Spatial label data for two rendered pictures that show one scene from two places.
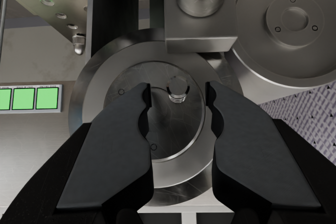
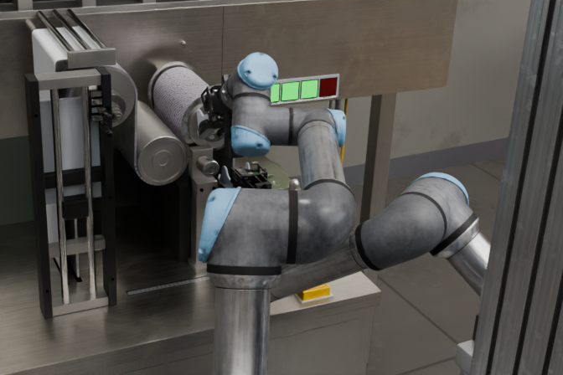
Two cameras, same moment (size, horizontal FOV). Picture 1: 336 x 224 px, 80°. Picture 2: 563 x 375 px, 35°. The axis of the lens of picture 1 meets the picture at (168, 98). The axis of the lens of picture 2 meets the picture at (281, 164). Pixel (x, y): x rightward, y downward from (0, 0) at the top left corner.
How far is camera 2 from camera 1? 194 cm
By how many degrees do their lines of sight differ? 28
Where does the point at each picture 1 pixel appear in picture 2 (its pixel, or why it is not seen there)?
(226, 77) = (187, 137)
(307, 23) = (158, 159)
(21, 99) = (291, 90)
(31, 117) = (284, 75)
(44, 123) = not seen: hidden behind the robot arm
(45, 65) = not seen: hidden behind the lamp
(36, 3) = (269, 168)
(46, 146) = (271, 51)
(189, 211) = (149, 4)
